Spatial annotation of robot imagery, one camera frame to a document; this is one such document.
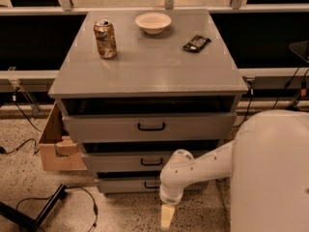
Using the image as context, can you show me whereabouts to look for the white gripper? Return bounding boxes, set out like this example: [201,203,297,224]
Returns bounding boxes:
[159,187,181,230]

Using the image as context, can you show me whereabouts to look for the grey bottom drawer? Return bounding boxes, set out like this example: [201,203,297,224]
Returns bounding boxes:
[95,174,211,194]

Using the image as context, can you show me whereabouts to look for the grey drawer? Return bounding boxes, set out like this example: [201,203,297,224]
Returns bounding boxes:
[63,112,236,143]
[95,174,211,194]
[82,152,173,172]

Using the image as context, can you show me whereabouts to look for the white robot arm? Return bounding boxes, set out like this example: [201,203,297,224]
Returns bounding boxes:
[159,109,309,232]

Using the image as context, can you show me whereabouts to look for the grey middle drawer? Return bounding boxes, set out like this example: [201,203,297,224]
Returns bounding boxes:
[82,152,173,172]

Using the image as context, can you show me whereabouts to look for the grey top drawer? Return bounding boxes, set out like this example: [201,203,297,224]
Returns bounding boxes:
[63,112,236,143]

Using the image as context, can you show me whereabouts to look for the grey drawer cabinet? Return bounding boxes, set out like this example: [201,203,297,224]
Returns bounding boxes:
[49,9,247,179]

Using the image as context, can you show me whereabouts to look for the cardboard box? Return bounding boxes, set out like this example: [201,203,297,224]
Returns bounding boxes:
[39,104,86,171]

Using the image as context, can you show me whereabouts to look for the black stand leg left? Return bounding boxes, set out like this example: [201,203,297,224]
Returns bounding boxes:
[0,184,67,232]

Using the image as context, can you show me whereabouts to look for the black snack bar wrapper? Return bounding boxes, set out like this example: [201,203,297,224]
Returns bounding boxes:
[183,35,211,53]

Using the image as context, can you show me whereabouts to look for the white paper bowl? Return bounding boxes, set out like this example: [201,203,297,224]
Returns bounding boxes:
[135,13,172,35]

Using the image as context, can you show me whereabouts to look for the gold soda can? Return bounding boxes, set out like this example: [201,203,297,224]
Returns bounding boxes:
[94,19,117,59]

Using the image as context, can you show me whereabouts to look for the black floor cable left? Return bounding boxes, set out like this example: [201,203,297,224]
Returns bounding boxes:
[15,186,99,232]

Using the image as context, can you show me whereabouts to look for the black cable right of cabinet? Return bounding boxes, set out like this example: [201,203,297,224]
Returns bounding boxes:
[233,79,255,129]

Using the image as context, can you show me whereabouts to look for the black cable at left wall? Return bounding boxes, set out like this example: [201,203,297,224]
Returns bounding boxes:
[0,87,42,156]

